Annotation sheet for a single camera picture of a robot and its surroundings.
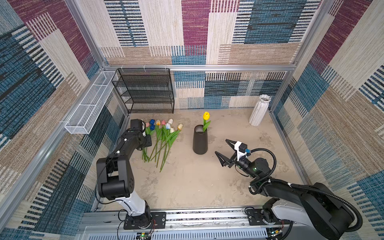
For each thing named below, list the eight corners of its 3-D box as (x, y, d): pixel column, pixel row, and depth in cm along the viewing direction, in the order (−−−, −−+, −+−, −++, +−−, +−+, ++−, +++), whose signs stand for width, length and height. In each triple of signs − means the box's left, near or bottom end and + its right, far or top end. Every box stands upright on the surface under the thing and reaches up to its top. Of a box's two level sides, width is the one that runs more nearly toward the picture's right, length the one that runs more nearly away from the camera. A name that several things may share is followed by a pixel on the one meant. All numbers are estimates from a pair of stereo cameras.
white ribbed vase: (248, 125, 114) (258, 101, 95) (249, 117, 119) (259, 93, 100) (257, 127, 112) (270, 104, 94) (259, 120, 117) (271, 96, 98)
